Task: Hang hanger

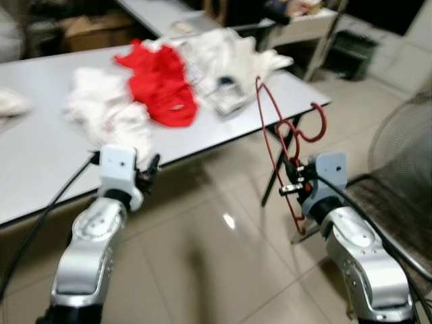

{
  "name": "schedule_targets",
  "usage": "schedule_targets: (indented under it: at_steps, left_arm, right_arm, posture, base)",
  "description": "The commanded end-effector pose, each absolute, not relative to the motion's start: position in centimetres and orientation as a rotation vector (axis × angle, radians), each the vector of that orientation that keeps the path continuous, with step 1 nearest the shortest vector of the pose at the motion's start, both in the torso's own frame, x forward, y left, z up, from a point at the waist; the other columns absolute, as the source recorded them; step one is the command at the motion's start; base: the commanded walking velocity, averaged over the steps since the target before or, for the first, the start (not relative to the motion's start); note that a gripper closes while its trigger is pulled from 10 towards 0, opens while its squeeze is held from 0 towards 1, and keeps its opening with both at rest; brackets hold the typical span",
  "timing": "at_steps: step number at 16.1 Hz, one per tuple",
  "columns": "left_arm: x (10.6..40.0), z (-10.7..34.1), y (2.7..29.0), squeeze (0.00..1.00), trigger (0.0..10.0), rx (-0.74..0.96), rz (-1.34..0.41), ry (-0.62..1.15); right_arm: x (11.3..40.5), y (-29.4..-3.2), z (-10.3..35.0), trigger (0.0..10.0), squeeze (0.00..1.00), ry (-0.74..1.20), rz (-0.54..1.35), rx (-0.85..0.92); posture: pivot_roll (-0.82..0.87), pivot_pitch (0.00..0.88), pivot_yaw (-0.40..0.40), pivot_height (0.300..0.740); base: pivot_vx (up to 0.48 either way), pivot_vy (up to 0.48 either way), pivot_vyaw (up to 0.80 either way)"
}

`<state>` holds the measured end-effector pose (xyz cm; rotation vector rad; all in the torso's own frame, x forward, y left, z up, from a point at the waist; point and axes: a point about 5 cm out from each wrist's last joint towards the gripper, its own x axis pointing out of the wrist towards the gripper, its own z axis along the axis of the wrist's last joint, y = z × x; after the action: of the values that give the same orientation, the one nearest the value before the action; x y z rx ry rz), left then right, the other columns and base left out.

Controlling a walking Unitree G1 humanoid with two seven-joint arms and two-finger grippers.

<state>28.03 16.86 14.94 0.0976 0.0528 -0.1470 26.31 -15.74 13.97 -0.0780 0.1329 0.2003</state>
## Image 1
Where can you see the white table black legs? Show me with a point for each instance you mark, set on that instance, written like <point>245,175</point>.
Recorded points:
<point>40,155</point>

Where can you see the red plastic clothes hanger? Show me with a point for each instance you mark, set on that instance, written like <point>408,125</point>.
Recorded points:
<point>325,123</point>

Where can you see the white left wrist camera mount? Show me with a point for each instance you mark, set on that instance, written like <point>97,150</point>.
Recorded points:
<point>118,165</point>

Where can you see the white striped garment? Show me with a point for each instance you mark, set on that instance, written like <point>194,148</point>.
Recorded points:
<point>101,101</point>

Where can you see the black slatted crate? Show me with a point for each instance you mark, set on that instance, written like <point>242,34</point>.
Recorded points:
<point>351,55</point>

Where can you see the white table with drawer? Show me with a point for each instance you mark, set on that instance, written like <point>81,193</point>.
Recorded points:
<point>152,13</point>

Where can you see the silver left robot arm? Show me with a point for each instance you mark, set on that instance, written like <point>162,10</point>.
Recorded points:
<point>91,250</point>

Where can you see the plain brown cardboard box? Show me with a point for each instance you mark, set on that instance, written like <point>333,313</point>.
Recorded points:
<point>98,34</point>

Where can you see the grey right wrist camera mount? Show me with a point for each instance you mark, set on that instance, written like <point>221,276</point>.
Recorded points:
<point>327,172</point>

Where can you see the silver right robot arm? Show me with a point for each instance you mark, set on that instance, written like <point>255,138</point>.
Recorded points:
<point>364,263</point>

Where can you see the red t-shirt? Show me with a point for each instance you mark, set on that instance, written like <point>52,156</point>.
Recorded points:
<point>162,84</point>

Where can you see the black electric fan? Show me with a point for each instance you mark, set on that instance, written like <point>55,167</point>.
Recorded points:
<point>405,142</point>

